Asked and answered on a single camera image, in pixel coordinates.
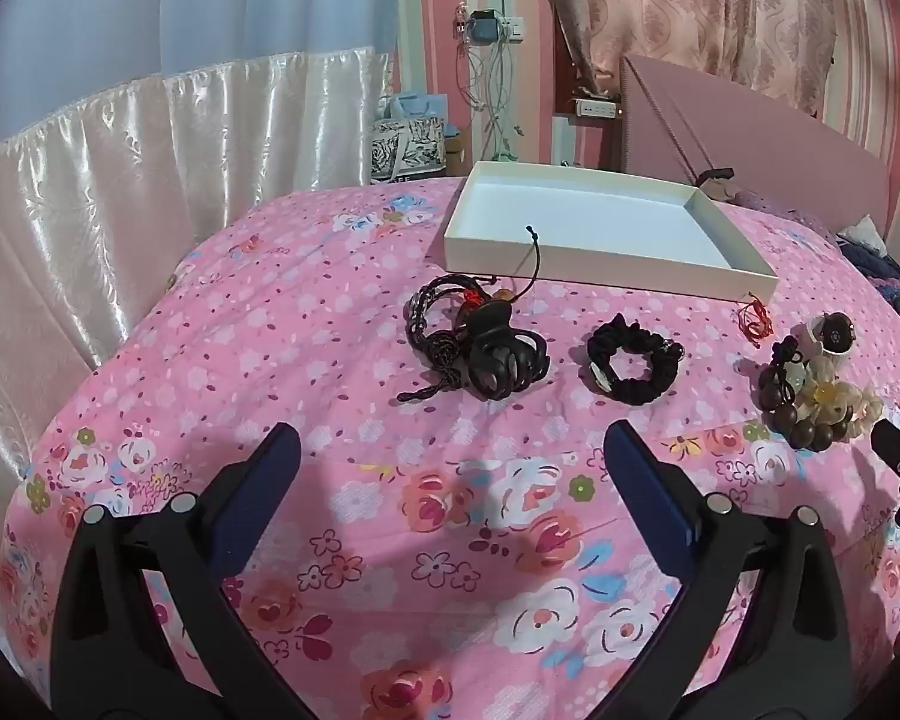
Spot beige band wrist watch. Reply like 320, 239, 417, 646
791, 311, 856, 357

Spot brown wooden bead bracelet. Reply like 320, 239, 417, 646
761, 401, 845, 455

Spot black cord pendant red beads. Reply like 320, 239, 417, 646
457, 225, 545, 320

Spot black scrunchie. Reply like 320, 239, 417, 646
586, 313, 685, 397

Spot white charger cables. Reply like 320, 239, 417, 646
454, 37, 526, 162

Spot white shallow cardboard box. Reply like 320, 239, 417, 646
442, 160, 779, 308

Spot translucent flower hair clip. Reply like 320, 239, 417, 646
799, 356, 882, 436

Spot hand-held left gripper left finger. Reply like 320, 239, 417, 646
51, 422, 323, 720

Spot black cord jade pendant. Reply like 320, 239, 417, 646
757, 337, 811, 406

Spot purple dotted pillow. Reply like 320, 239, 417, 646
731, 187, 841, 241

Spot red string knot bracelet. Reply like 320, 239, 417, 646
735, 298, 772, 346

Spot pink padded headboard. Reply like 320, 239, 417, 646
619, 54, 890, 256

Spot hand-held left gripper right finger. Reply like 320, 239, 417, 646
592, 420, 850, 720

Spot white satin drape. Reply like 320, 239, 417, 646
0, 51, 395, 616

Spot wall socket with chargers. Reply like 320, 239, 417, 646
456, 4, 530, 46

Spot rose print tote bag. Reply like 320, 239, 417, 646
371, 120, 447, 185

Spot brown bag black handle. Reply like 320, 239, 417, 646
694, 167, 736, 200

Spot pale blue sheer curtain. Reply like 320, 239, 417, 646
0, 0, 421, 151

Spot pink patterned curtain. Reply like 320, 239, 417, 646
540, 0, 863, 121

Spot pink floral bed sheet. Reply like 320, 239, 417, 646
0, 176, 900, 720

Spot light blue gift bag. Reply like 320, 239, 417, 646
377, 94, 449, 125

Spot dark blue knit blanket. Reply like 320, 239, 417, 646
836, 214, 900, 346

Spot black braided cord bracelet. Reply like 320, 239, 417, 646
396, 274, 496, 404

